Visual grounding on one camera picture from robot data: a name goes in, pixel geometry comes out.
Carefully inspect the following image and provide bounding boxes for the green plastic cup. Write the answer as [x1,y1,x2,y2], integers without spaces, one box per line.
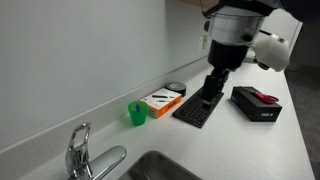
[127,100,150,127]

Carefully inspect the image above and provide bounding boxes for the black rectangular box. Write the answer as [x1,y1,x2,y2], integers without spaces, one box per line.
[230,85,283,123]

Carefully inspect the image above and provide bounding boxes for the stainless steel sink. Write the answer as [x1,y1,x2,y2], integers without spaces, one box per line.
[117,150,203,180]

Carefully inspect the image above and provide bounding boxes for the orange white product box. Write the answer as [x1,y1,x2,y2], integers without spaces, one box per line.
[139,87,183,120]

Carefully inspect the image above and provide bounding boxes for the red handled scissors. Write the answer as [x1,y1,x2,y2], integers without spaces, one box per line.
[244,87,280,105]

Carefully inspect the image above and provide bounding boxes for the black keyboard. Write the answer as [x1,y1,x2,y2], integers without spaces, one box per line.
[172,87,225,129]

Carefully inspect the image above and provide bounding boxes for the chrome sink faucet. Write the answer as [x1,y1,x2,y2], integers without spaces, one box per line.
[64,122,128,180]

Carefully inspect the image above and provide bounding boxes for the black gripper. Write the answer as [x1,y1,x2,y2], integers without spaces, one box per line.
[200,39,250,111]

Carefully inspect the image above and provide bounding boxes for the white wall outlet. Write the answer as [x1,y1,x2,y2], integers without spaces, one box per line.
[198,34,209,52]

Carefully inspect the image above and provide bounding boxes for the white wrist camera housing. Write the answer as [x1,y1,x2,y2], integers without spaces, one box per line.
[250,31,291,73]

